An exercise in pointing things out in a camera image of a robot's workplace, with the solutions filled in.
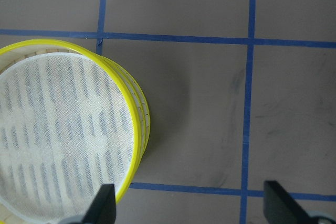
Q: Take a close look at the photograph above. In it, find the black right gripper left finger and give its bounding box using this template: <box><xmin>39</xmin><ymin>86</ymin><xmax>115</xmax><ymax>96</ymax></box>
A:
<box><xmin>82</xmin><ymin>184</ymin><xmax>117</xmax><ymax>224</ymax></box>

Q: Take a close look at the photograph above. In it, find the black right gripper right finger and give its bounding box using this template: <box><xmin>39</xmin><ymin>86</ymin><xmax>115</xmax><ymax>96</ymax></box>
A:
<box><xmin>263</xmin><ymin>180</ymin><xmax>315</xmax><ymax>224</ymax></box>

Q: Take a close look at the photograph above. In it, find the yellow-rimmed bamboo steamer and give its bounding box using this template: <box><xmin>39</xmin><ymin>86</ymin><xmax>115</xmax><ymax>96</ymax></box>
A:
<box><xmin>0</xmin><ymin>39</ymin><xmax>151</xmax><ymax>224</ymax></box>

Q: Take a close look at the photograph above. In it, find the white mesh steamer liner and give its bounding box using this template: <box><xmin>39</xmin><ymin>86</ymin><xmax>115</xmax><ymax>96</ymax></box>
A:
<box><xmin>0</xmin><ymin>52</ymin><xmax>134</xmax><ymax>222</ymax></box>

